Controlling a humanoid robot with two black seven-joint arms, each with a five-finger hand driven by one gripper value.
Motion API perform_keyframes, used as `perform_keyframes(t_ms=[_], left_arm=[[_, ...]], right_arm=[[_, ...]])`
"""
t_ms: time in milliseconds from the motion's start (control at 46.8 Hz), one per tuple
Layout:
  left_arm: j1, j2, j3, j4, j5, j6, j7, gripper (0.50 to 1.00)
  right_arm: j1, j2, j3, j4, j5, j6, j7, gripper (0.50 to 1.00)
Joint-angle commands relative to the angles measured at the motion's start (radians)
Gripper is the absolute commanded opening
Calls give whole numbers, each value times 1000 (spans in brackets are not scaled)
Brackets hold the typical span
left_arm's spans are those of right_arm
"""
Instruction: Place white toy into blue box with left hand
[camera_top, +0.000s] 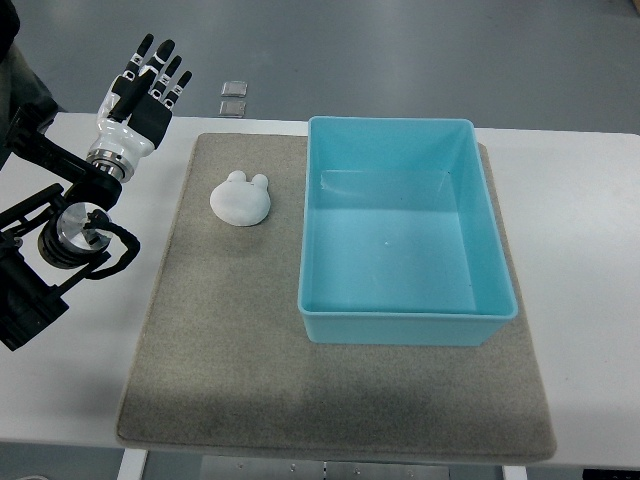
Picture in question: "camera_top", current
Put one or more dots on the lower floor socket plate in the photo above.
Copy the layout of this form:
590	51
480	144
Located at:
232	108

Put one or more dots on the right white table leg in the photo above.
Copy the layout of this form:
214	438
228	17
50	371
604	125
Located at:
514	472

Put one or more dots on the white table leg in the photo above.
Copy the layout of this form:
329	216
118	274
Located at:
514	472
132	464

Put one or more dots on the left white table leg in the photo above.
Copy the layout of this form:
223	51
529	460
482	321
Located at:
132	464

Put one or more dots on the white bunny toy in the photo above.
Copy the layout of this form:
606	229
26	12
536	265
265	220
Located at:
241	202

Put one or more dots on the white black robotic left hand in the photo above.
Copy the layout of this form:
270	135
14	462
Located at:
136	111

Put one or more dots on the blue plastic box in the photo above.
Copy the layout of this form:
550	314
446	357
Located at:
401	243

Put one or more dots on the dark object at corner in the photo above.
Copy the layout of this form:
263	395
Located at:
19	84

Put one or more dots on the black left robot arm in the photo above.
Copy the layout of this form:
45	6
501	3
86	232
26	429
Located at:
75	230

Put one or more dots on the metal table frame bracket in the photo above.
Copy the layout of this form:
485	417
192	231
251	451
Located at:
258	468

